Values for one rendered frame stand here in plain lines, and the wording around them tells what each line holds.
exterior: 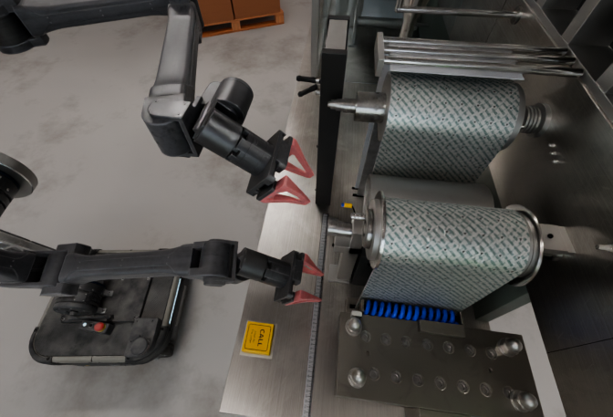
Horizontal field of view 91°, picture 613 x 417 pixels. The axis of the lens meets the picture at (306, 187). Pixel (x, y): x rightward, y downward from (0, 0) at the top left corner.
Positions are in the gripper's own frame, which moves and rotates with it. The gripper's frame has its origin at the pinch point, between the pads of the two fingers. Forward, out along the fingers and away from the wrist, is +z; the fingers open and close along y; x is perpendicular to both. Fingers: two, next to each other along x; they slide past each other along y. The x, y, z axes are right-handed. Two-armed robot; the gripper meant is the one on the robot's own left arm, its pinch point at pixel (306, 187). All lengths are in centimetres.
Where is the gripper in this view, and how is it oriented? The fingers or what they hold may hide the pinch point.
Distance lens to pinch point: 52.2
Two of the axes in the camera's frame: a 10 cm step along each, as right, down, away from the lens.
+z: 7.6, 4.6, 4.6
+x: 6.4, -4.0, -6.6
